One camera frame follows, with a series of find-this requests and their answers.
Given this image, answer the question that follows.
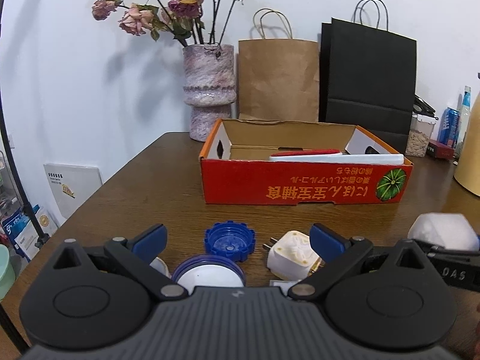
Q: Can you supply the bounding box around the white tape roll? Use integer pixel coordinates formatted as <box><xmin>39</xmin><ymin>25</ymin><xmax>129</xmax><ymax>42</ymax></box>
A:
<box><xmin>150</xmin><ymin>257</ymin><xmax>171</xmax><ymax>278</ymax></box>

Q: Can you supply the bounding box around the white power adapter plug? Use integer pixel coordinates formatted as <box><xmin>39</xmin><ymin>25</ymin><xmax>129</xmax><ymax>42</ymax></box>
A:
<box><xmin>263</xmin><ymin>230</ymin><xmax>325</xmax><ymax>281</ymax></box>

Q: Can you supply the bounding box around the blue rimmed white lid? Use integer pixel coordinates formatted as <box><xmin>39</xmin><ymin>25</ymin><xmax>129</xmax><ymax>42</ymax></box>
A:
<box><xmin>172</xmin><ymin>254</ymin><xmax>246</xmax><ymax>294</ymax></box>

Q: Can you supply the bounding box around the blue scalloped lid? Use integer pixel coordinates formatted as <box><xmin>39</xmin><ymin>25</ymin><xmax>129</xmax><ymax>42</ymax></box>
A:
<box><xmin>203</xmin><ymin>220</ymin><xmax>256</xmax><ymax>263</ymax></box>

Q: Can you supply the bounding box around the yellow thermos jug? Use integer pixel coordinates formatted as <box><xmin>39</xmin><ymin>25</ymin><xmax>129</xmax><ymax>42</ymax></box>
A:
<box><xmin>454</xmin><ymin>94</ymin><xmax>480</xmax><ymax>197</ymax></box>

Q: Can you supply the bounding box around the black light stand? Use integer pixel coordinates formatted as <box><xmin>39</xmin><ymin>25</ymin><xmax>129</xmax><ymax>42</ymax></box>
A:
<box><xmin>0</xmin><ymin>0</ymin><xmax>51</xmax><ymax>248</ymax></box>

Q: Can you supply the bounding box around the blue white package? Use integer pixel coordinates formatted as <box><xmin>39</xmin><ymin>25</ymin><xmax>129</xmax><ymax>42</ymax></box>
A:
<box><xmin>1</xmin><ymin>205</ymin><xmax>58</xmax><ymax>261</ymax></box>

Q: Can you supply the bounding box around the dark red small box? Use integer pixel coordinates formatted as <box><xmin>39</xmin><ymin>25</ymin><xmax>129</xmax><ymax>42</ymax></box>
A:
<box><xmin>426</xmin><ymin>140</ymin><xmax>455</xmax><ymax>161</ymax></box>

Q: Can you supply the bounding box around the green plastic bucket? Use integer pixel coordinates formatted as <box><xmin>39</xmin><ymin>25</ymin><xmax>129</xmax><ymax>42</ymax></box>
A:
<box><xmin>0</xmin><ymin>244</ymin><xmax>16</xmax><ymax>300</ymax></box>

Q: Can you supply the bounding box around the red cardboard box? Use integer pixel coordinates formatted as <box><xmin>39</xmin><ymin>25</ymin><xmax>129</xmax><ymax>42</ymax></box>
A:
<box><xmin>199</xmin><ymin>119</ymin><xmax>413</xmax><ymax>206</ymax></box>

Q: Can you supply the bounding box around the blue drink can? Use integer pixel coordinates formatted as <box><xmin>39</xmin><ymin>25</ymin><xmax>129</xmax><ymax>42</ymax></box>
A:
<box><xmin>437</xmin><ymin>107</ymin><xmax>461</xmax><ymax>148</ymax></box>

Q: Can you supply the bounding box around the clear food container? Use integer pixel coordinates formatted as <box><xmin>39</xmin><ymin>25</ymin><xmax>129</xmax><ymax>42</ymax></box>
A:
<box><xmin>405</xmin><ymin>112</ymin><xmax>438</xmax><ymax>158</ymax></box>

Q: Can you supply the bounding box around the clear blue bottle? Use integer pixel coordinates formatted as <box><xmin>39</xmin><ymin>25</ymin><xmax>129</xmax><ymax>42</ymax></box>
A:
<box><xmin>455</xmin><ymin>85</ymin><xmax>471</xmax><ymax>158</ymax></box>

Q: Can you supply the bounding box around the black paper bag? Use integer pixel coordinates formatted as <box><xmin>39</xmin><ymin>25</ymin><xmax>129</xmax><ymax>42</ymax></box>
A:
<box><xmin>318</xmin><ymin>0</ymin><xmax>417</xmax><ymax>153</ymax></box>

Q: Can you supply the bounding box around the brown paper bag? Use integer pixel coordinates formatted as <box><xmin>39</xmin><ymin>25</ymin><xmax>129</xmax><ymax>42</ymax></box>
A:
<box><xmin>238</xmin><ymin>7</ymin><xmax>319</xmax><ymax>122</ymax></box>

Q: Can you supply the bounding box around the pink marbled vase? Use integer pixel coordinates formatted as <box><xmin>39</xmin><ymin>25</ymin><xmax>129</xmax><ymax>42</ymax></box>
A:
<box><xmin>183</xmin><ymin>44</ymin><xmax>237</xmax><ymax>142</ymax></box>

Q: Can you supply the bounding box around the dried rose bouquet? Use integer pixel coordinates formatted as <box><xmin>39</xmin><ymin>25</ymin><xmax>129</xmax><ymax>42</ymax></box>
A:
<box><xmin>91</xmin><ymin>0</ymin><xmax>244</xmax><ymax>47</ymax></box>

